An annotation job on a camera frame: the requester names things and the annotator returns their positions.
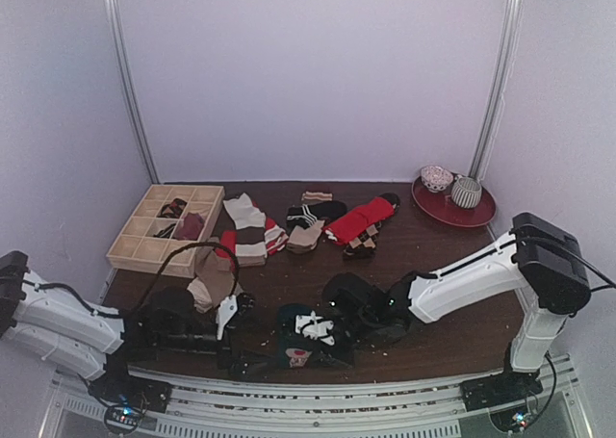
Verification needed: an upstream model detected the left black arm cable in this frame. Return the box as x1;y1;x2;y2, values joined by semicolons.
137;241;242;314

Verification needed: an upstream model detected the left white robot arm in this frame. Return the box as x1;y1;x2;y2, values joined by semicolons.
1;251;254;403

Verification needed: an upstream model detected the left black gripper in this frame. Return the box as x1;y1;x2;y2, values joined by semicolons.
158;322;277;381

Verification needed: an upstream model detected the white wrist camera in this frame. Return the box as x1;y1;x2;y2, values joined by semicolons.
295;312;335;347
216;295;238;341

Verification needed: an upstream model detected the right aluminium corner post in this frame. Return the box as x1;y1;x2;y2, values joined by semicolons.
469;0;524;182

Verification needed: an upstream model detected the red white brown striped sock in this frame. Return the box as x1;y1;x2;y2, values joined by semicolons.
219;217;288;268

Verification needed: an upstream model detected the black white striped sock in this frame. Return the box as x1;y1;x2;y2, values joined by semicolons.
286;200;347;229

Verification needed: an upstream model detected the wooden compartment box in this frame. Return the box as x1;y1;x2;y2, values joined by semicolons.
107;184;225;274

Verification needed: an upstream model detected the tan brown sock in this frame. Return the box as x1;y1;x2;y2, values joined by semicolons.
194;246;234;310

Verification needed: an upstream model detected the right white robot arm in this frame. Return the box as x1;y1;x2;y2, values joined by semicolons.
295;213;591;401

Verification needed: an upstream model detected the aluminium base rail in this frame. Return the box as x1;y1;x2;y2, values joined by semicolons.
35;355;598;437

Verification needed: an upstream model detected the argyle brown sock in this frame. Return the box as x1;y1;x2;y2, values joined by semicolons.
343;221;382;260

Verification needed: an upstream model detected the white patterned bowl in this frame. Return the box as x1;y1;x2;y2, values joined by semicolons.
420;166;454;193

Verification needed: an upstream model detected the striped grey cup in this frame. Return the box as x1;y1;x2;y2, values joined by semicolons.
451;175;482;209

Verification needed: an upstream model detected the black sock in box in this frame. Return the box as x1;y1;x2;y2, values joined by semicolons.
153;223;177;239

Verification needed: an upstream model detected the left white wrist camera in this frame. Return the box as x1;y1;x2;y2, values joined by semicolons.
216;295;238;341

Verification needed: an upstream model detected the maroon sock in box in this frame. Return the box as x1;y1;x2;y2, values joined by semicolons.
173;213;205;241

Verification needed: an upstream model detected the left aluminium corner post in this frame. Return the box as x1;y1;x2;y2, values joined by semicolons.
103;0;160;184

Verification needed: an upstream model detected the argyle black red orange sock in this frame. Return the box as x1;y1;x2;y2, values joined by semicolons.
158;197;188;219

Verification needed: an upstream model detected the red round tray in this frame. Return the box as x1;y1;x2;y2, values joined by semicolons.
411;176;497;229

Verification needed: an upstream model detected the beige brown striped sock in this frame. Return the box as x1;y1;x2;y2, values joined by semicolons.
223;193;268;267

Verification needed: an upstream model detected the light beige sock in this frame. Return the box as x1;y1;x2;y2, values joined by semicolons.
187;277;214;314

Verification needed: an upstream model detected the aluminium corner post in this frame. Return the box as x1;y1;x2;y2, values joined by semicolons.
469;0;524;182
103;0;160;184

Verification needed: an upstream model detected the dark teal sock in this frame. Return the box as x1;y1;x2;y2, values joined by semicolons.
276;303;333;369

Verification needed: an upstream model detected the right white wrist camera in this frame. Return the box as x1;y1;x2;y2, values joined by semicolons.
295;312;335;347

